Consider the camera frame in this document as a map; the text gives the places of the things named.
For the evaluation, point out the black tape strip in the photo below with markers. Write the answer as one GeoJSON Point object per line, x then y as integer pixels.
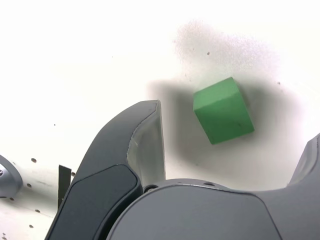
{"type": "Point", "coordinates": [63, 182]}

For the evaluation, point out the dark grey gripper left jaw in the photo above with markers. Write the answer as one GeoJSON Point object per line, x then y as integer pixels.
{"type": "Point", "coordinates": [100, 162]}

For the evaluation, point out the green cube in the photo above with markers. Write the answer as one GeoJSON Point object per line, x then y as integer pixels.
{"type": "Point", "coordinates": [222, 117]}

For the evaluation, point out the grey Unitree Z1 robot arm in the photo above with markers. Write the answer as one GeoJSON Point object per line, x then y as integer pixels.
{"type": "Point", "coordinates": [8, 177]}

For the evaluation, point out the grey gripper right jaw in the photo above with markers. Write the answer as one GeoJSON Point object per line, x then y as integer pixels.
{"type": "Point", "coordinates": [200, 215]}

